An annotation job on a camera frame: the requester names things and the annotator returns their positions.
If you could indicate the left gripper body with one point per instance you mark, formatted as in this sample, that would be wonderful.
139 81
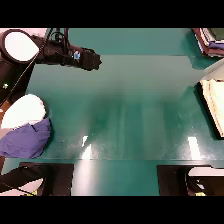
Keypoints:
90 60

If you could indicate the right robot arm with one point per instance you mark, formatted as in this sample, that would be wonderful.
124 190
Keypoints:
206 181

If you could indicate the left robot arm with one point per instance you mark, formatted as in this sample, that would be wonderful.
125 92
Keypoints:
20 46

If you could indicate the white garment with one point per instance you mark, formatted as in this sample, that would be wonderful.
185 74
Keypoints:
23 111

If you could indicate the purple garment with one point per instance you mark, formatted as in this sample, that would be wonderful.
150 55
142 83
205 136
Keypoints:
25 141

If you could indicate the heap of clothes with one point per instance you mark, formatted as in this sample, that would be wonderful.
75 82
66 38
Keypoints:
210 41

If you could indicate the cream folded garment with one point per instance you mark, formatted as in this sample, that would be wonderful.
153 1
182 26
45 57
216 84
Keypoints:
215 100

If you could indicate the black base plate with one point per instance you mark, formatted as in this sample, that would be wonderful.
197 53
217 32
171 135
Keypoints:
60 180
171 180

